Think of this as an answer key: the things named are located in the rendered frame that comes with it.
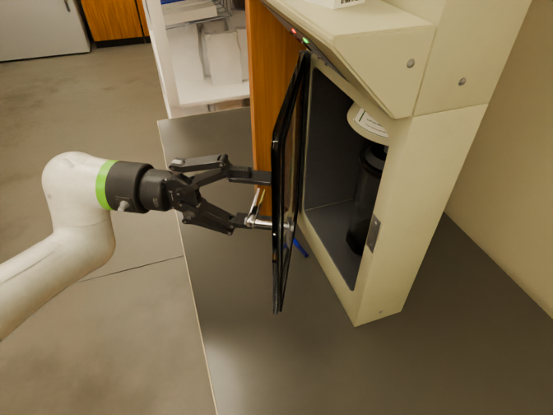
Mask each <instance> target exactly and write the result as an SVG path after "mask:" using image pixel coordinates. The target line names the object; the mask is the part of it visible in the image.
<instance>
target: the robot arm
mask: <svg viewBox="0 0 553 415"><path fill-rule="evenodd" d="M169 168H170V170H172V171H170V170H159V169H155V168H154V167H153V166H152V165H151V164H148V163H140V162H131V161H116V160H108V159H104V158H99V157H96V156H92V155H89V154H87V153H84V152H64V153H62V154H59V155H57V156H56V157H54V158H53V159H52V160H51V161H49V163H48V164H47V165H46V167H45V168H44V171H43V174H42V187H43V190H44V194H45V197H46V200H47V203H48V206H49V211H50V215H51V219H52V224H53V234H52V235H50V236H49V237H47V238H46V239H44V240H42V241H40V242H38V243H36V244H35V245H33V246H31V247H30V248H29V249H26V250H25V251H23V252H21V253H20V254H18V255H16V256H15V257H13V258H11V259H9V260H8V261H6V262H4V263H1V264H0V343H1V342H2V341H3V340H4V339H5V338H6V337H7V336H8V335H10V334H11V333H12V332H13V331H14V330H15V329H16V328H18V327H19V326H20V325H21V324H22V323H24V322H25V321H26V320H27V319H29V318H30V317H31V316H32V315H33V314H34V313H35V312H37V311H38V310H39V309H41V308H42V307H43V306H44V305H46V304H47V303H49V302H50V301H51V300H52V299H53V298H54V297H56V296H57V295H59V294H60V293H62V292H63V291H65V290H66V289H67V288H69V287H70V286H71V285H72V284H73V283H75V282H77V281H79V280H81V279H82V278H84V277H85V276H86V275H88V274H90V273H92V272H94V271H95V270H96V269H98V268H101V267H102V266H104V265H105V264H106V263H107V262H108V261H109V260H110V259H111V257H112V256H113V254H114V250H115V245H116V241H115V236H114V229H113V226H112V221H111V216H110V210H113V211H119V212H134V213H141V214H145V213H148V212H149V211H150V210H154V211H161V212H167V211H169V210H173V209H174V210H177V211H179V212H182V214H183V217H184V218H183V220H182V223H183V224H191V225H196V226H201V227H204V228H207V229H210V230H213V231H218V232H221V233H223V234H227V235H232V234H233V231H234V229H235V228H245V229H253V228H252V227H247V225H245V224H244V219H245V218H246V217H248V215H249V214H248V213H242V212H237V214H236V216H235V215H233V214H231V213H229V212H227V211H225V210H223V209H221V208H219V207H217V206H215V205H213V204H211V203H209V202H207V200H206V199H205V198H203V197H202V195H201V193H200V191H199V189H200V187H202V186H204V185H207V184H210V183H213V182H216V181H217V180H222V179H224V178H226V177H227V179H228V178H229V182H234V183H242V184H258V185H266V186H271V183H272V172H271V171H264V170H251V167H248V166H235V165H232V164H231V163H230V162H229V160H228V155H227V154H225V153H223V154H217V155H211V156H200V157H194V158H188V159H185V158H180V157H175V158H174V159H173V161H172V162H171V164H170V166H169ZM200 170H208V171H206V172H203V173H201V174H195V175H192V176H189V177H187V176H186V175H185V174H183V173H186V172H193V171H200ZM199 203H200V205H199V207H197V205H198V204H199ZM229 220H230V221H229ZM227 227H228V229H227Z"/></svg>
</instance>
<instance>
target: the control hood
mask: <svg viewBox="0 0 553 415"><path fill-rule="evenodd" d="M259 1H260V2H261V3H262V4H263V5H264V3H265V4H266V5H267V6H268V7H270V8H271V9H272V10H273V11H274V12H276V13H277V14H278V15H279V16H281V17H282V18H284V19H285V20H286V21H288V22H289V23H290V24H292V25H293V26H294V27H295V28H296V29H297V30H299V31H300V32H301V33H303V34H304V35H305V36H307V37H308V38H309V39H310V40H311V41H312V42H313V43H314V44H315V45H316V46H317V47H318V49H319V50H320V51H321V52H322V53H323V54H324V55H325V56H326V57H327V59H328V60H329V61H330V62H331V63H332V64H333V65H334V66H335V68H336V69H337V70H338V71H339V72H340V73H341V74H342V76H344V78H345V79H346V80H347V81H348V82H349V83H350V84H351V85H352V86H353V87H354V88H355V89H357V90H358V91H359V92H360V93H362V94H363V95H364V96H365V97H367V98H368V99H369V100H370V101H371V102H373V103H374V104H375V105H376V106H378V107H379V108H380V109H381V110H382V111H383V112H384V113H385V114H387V115H388V116H389V117H390V118H391V119H402V118H406V117H409V116H411V115H412V112H413V109H414V105H415V103H416V97H417V94H418V91H419V88H420V84H421V79H422V76H423V72H424V70H425V64H426V61H427V58H428V55H429V51H430V46H431V43H432V39H433V37H434V33H435V28H436V27H435V26H434V24H433V23H431V22H429V21H426V20H424V19H422V18H419V17H418V16H414V15H412V14H411V13H409V12H405V11H403V10H401V9H399V8H397V7H394V6H392V5H390V4H387V3H386V2H383V1H380V0H365V3H361V4H357V5H353V6H349V7H342V8H338V9H334V10H332V9H330V8H327V7H322V6H319V5H317V4H314V3H311V2H306V1H305V0H259ZM264 6H265V5H264ZM265 7H266V6H265Z"/></svg>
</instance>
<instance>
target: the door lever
mask: <svg viewBox="0 0 553 415"><path fill-rule="evenodd" d="M265 194H266V193H265V189H263V188H257V191H256V194H255V196H254V199H253V203H252V206H251V208H250V211H249V215H248V217H246V218H245V219H244V224H245V225H247V227H252V228H254V227H255V226H262V227H269V228H272V221H270V220H263V219H258V216H259V213H260V211H261V207H262V205H263V200H264V197H265Z"/></svg>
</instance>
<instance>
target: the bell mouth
mask: <svg viewBox="0 0 553 415"><path fill-rule="evenodd" d="M347 120H348V123H349V125H350V126H351V127H352V128H353V129H354V130H355V131H356V132H358V134H360V135H361V136H363V137H365V138H367V139H369V140H371V141H373V142H376V143H379V144H382V145H385V146H388V147H389V139H388V133H387V131H386V130H385V128H384V127H383V126H382V125H380V124H379V123H378V122H377V121H376V120H375V119H374V118H372V117H371V116H370V115H369V114H368V113H367V112H366V111H364V110H363V109H362V108H361V107H360V106H359V105H358V104H356V103H355V102H354V103H353V105H352V106H351V108H350V109H349V110H348V113H347Z"/></svg>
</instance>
